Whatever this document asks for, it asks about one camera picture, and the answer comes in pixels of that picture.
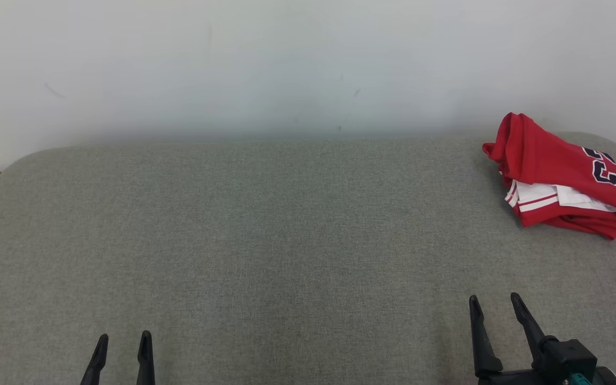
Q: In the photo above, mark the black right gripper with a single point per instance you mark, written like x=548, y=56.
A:
x=506, y=378

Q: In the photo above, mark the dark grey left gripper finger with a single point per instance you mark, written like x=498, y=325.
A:
x=95, y=369
x=146, y=363

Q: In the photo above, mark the red jersey white trim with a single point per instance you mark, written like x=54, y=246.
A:
x=543, y=155

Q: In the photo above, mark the grey fabric sofa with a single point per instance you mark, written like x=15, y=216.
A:
x=286, y=240

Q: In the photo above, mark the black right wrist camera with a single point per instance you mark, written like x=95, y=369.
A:
x=567, y=358

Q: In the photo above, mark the teal right camera connector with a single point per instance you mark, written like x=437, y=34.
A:
x=580, y=380

